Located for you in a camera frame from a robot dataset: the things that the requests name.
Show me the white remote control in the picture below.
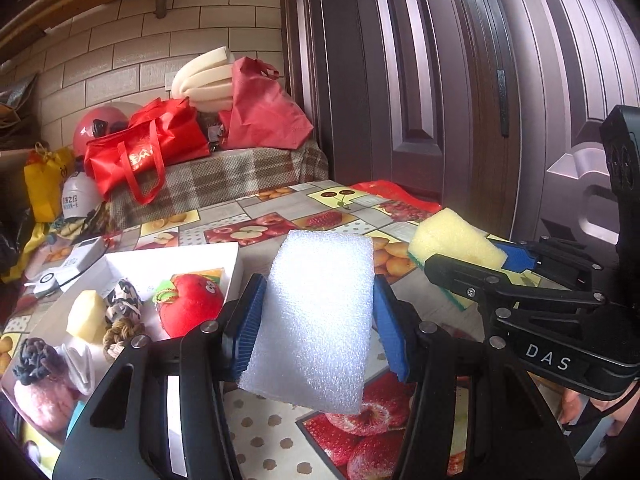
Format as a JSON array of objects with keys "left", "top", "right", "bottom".
[{"left": 47, "top": 237, "right": 108, "bottom": 273}]

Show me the fruit printed tablecloth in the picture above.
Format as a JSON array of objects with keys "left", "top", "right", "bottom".
[{"left": 0, "top": 180, "right": 566, "bottom": 480}]

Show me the small teal item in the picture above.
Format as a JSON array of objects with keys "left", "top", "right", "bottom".
[{"left": 66, "top": 400, "right": 86, "bottom": 438}]

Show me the dark red fabric bag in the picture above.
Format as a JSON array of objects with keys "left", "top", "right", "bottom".
[{"left": 217, "top": 56, "right": 315, "bottom": 151}]

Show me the rolled white foam sheet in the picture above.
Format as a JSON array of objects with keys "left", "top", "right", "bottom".
[{"left": 170, "top": 46, "right": 238, "bottom": 113}]

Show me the brown plaid blanket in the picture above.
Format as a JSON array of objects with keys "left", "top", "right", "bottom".
[{"left": 107, "top": 140, "right": 330, "bottom": 228}]

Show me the pink plush toy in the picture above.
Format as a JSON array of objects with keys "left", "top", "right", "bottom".
[{"left": 14, "top": 375, "right": 78, "bottom": 436}]

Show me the yellow shopping bag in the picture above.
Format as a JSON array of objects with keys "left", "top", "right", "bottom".
[{"left": 24, "top": 142, "right": 76, "bottom": 223}]

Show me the brown door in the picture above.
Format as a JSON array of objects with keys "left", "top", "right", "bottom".
[{"left": 280, "top": 0, "right": 640, "bottom": 261}]

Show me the large yellow sponge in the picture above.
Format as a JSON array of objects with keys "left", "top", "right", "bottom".
[{"left": 407, "top": 207, "right": 508, "bottom": 311}]

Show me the person's right hand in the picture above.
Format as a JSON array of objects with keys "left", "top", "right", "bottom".
[{"left": 559, "top": 385, "right": 640, "bottom": 438}]

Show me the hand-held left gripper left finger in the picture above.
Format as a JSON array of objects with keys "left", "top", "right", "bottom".
[{"left": 52, "top": 274, "right": 268, "bottom": 480}]

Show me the red apple plush toy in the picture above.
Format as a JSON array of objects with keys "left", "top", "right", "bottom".
[{"left": 154, "top": 272, "right": 226, "bottom": 338}]

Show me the white foam block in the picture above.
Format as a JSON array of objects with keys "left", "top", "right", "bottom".
[{"left": 238, "top": 230, "right": 376, "bottom": 415}]

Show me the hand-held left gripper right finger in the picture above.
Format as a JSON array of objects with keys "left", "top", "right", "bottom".
[{"left": 372, "top": 275, "right": 581, "bottom": 480}]

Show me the bright red tote bag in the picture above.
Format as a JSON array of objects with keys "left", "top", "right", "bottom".
[{"left": 84, "top": 97, "right": 211, "bottom": 206}]

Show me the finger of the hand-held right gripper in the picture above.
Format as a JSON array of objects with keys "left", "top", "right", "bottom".
[
  {"left": 424, "top": 254, "right": 608, "bottom": 321},
  {"left": 492, "top": 239, "right": 621, "bottom": 291}
]

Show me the black plastic bag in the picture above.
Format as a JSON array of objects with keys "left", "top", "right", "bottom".
[{"left": 0, "top": 210, "right": 31, "bottom": 271}]

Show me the red printed gift bag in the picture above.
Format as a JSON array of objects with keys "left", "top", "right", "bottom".
[{"left": 350, "top": 180, "right": 443, "bottom": 223}]

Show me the brown rope knot toy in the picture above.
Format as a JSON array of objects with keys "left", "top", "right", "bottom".
[{"left": 102, "top": 317, "right": 146, "bottom": 361}]

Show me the dark hair scrunchie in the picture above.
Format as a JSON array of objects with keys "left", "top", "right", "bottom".
[{"left": 12, "top": 337, "right": 68, "bottom": 386}]

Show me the white cardboard box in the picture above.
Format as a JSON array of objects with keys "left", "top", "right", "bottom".
[{"left": 0, "top": 242, "right": 241, "bottom": 466}]

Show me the silver door handle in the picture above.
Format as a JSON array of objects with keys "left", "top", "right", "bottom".
[{"left": 545, "top": 140, "right": 613, "bottom": 196}]

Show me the white helmet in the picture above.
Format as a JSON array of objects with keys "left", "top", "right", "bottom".
[{"left": 61, "top": 170, "right": 106, "bottom": 221}]

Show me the black door handle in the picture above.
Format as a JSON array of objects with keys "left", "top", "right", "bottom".
[{"left": 496, "top": 69, "right": 511, "bottom": 137}]

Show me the white cloth piece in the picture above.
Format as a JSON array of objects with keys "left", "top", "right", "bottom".
[{"left": 60, "top": 345, "right": 96, "bottom": 396}]

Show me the small pale yellow sponge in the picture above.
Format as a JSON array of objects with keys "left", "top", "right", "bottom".
[{"left": 66, "top": 290, "right": 108, "bottom": 345}]

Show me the red helmet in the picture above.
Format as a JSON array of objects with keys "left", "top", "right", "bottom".
[{"left": 72, "top": 101, "right": 143, "bottom": 156}]

